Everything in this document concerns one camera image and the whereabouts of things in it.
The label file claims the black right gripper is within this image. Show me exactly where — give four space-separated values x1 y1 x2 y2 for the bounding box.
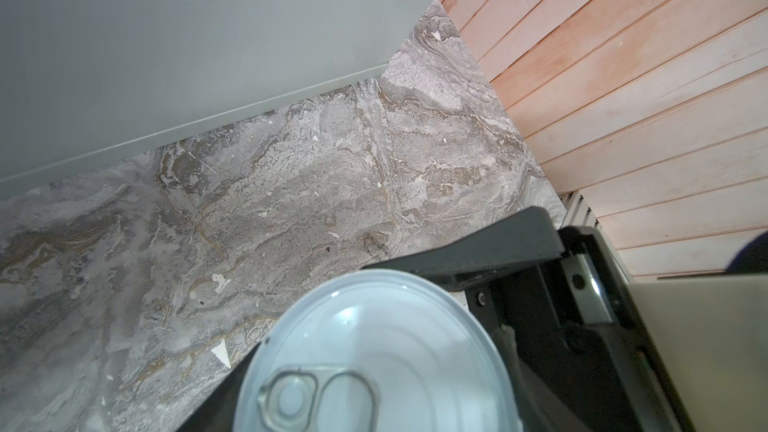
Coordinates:
364 207 694 431

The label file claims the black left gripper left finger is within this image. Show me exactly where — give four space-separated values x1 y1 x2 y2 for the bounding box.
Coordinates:
177 344 260 432

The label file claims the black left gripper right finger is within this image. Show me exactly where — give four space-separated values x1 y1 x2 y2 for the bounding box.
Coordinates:
500 325 589 432

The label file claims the short white-top can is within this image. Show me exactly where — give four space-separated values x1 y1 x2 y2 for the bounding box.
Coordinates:
233 269 523 431

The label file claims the grey metal cabinet box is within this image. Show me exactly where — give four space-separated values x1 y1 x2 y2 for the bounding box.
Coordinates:
1 0 433 197

